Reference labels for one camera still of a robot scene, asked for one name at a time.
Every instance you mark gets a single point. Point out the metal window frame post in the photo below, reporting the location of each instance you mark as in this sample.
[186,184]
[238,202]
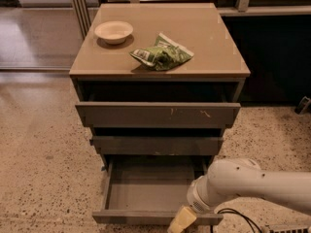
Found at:
[82,15]

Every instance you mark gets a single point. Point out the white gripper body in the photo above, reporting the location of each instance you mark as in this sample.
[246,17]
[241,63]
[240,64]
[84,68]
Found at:
[195,200]

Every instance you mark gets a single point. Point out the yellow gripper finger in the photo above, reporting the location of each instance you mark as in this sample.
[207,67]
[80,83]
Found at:
[182,220]

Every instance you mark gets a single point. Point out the grey metal bracket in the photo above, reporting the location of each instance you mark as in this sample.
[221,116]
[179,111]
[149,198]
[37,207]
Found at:
[303,105]

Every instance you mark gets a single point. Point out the grey drawer cabinet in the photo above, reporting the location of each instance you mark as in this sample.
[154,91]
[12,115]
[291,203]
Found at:
[216,73]

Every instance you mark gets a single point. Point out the green chip bag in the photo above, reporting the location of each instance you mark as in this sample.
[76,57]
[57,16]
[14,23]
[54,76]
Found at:
[164,55]

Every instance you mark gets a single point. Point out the grey drawer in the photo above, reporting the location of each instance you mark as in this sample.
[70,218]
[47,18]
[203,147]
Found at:
[157,145]
[147,189]
[157,114]

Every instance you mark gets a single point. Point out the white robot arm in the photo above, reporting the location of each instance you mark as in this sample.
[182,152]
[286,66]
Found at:
[227,179]

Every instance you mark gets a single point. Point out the floor vent grille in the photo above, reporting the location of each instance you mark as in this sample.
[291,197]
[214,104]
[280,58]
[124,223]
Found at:
[286,228]

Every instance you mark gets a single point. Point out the white bowl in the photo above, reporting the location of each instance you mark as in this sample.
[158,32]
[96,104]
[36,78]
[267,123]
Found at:
[113,32]

